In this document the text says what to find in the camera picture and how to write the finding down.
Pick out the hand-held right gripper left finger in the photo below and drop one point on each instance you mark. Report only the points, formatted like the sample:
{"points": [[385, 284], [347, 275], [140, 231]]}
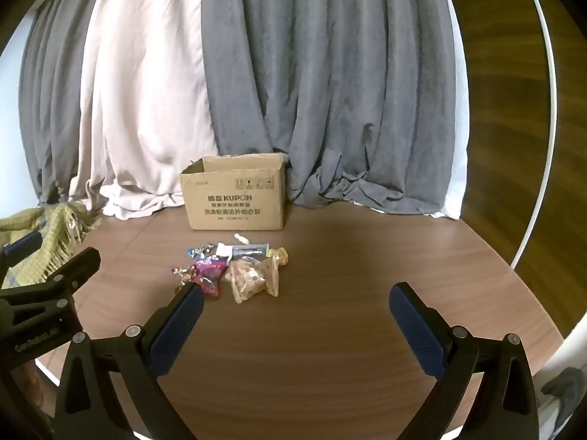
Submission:
{"points": [[176, 330]]}

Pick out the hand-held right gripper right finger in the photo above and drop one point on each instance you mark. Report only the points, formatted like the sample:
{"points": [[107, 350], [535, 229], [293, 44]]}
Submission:
{"points": [[417, 334]]}

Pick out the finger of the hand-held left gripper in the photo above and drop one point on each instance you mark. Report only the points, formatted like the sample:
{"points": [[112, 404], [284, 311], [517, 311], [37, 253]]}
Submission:
{"points": [[78, 268], [20, 244]]}

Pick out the pink snack packet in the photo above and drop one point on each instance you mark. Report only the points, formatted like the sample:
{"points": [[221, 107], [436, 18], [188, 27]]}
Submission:
{"points": [[208, 276]]}

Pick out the blue gold foil candy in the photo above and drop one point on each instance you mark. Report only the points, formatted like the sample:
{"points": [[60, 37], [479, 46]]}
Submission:
{"points": [[198, 252]]}

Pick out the beige snack bag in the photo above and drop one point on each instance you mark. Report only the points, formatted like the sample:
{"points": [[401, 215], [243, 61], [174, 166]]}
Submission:
{"points": [[250, 284]]}

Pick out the long white snack bar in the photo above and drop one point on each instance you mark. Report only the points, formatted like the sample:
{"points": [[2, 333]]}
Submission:
{"points": [[250, 250]]}

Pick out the white candy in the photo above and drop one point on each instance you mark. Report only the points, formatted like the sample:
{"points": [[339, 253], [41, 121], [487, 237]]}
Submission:
{"points": [[241, 238]]}

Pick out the yellow snack packet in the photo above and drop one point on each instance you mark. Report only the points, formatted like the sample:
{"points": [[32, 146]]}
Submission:
{"points": [[279, 256]]}

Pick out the brown cardboard box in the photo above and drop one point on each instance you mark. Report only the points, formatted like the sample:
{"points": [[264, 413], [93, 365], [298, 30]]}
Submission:
{"points": [[234, 201]]}

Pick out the yellow green plaid blanket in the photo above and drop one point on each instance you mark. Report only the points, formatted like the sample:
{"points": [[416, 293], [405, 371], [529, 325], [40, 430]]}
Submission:
{"points": [[50, 233]]}

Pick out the grey curtain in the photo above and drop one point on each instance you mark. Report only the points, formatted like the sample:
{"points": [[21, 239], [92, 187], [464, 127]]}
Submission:
{"points": [[55, 101], [330, 78]]}

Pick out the grey cloth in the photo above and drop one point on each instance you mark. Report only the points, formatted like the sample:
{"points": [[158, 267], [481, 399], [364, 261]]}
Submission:
{"points": [[566, 394]]}

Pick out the beige curtain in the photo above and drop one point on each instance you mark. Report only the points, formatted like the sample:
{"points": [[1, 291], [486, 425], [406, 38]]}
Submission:
{"points": [[146, 101]]}

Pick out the white hoop tube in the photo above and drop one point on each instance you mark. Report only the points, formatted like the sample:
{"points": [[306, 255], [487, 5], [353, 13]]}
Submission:
{"points": [[556, 101]]}

